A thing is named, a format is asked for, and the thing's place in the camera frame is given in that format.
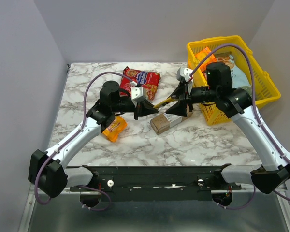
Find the yellow black utility knife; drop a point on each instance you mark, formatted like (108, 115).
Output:
(165, 102)

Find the green melon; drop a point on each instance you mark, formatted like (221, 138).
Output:
(250, 91)

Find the yellow corn snack bag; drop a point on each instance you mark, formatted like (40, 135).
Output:
(115, 128)

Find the red candy bag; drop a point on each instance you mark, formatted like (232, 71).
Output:
(148, 80)

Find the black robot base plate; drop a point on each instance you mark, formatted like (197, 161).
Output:
(160, 183)

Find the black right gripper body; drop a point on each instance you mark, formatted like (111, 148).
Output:
(187, 98)

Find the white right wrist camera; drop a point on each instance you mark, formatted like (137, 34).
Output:
(183, 74)

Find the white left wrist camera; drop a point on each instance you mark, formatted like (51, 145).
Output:
(138, 94)

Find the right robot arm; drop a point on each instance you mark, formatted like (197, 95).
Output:
(237, 105)

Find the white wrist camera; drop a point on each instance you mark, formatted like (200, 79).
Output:
(138, 94)
(183, 74)

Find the light blue chips bag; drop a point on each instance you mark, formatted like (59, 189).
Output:
(239, 79)

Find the aluminium frame rail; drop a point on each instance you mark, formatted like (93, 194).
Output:
(137, 209)

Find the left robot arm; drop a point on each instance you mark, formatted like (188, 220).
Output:
(48, 169)

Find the yellow plastic basket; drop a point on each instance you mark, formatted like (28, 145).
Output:
(264, 87)

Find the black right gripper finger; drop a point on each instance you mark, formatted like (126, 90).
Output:
(179, 109)
(180, 89)

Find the brown cardboard express box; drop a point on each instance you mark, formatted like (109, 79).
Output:
(164, 122)

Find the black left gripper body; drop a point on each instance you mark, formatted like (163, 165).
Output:
(138, 108)

